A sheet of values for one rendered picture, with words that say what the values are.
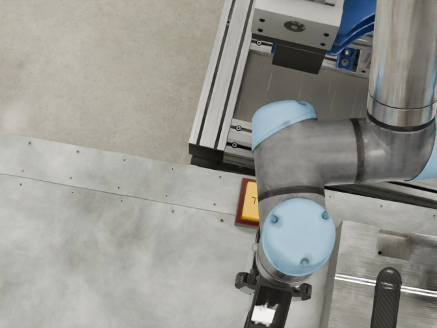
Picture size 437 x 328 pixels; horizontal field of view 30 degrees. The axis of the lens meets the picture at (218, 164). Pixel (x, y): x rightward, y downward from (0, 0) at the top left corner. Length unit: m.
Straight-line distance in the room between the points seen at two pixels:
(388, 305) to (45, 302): 0.54
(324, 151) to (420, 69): 0.14
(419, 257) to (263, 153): 0.47
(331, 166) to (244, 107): 1.16
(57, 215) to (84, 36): 1.07
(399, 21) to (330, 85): 1.27
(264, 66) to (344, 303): 0.96
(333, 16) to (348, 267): 0.39
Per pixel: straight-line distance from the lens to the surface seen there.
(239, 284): 1.10
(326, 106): 2.08
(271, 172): 0.89
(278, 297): 1.03
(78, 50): 2.36
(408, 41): 0.84
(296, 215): 0.85
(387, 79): 0.87
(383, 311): 1.29
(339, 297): 1.27
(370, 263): 1.29
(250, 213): 1.33
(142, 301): 1.34
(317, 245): 0.85
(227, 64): 2.07
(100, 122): 2.27
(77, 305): 1.35
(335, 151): 0.90
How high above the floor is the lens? 2.13
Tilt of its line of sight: 74 degrees down
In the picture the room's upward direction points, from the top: 6 degrees clockwise
